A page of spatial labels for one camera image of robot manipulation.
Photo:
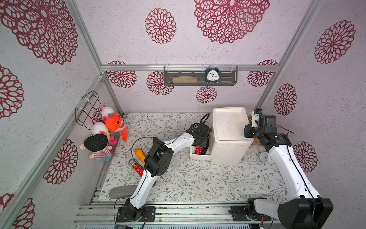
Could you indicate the white alarm clock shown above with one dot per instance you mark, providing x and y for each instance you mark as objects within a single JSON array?
[{"x": 265, "y": 158}]

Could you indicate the dark grey wall shelf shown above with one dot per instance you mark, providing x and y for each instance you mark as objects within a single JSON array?
[{"x": 228, "y": 77}]

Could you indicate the white three-drawer cabinet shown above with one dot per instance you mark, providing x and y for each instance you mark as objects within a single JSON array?
[{"x": 227, "y": 144}]

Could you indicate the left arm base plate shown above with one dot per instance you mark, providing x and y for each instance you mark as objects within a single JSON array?
[{"x": 129, "y": 213}]

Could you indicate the red orange plush fish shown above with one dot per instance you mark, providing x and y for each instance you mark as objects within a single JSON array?
[{"x": 115, "y": 123}]

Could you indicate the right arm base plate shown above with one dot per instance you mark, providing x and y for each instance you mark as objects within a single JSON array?
[{"x": 247, "y": 212}]

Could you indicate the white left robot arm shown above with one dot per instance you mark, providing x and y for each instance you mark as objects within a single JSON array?
[{"x": 157, "y": 163}]

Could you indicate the brown teddy bear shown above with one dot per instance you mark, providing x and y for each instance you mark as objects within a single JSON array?
[{"x": 255, "y": 142}]

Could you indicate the black wire basket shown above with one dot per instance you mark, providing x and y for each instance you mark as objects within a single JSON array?
[{"x": 86, "y": 116}]

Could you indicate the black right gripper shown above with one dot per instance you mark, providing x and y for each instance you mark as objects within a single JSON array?
[{"x": 250, "y": 131}]

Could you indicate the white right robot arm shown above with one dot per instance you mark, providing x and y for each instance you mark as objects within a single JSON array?
[{"x": 305, "y": 209}]

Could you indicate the green alarm clock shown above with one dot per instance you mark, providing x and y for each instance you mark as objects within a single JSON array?
[{"x": 212, "y": 75}]

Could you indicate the grey oval sponge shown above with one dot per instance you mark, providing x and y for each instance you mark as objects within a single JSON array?
[{"x": 122, "y": 192}]

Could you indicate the glitter silver microphone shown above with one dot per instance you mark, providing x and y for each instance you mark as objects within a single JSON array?
[{"x": 145, "y": 149}]

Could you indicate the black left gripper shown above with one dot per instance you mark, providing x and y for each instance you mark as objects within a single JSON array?
[{"x": 204, "y": 143}]

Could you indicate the red glitter microphone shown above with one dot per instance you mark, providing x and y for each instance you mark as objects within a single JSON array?
[
  {"x": 137, "y": 167},
  {"x": 198, "y": 151}
]

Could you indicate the black haired plush doll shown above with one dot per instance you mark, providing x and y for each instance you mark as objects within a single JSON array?
[{"x": 98, "y": 146}]

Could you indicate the floral table mat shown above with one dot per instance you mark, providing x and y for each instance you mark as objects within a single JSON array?
[{"x": 185, "y": 180}]

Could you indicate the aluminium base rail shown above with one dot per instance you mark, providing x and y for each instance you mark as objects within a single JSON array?
[{"x": 104, "y": 213}]

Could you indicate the orange microphone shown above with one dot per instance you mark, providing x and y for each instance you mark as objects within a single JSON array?
[{"x": 140, "y": 154}]

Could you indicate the pink white plush doll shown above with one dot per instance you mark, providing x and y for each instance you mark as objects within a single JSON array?
[{"x": 99, "y": 126}]

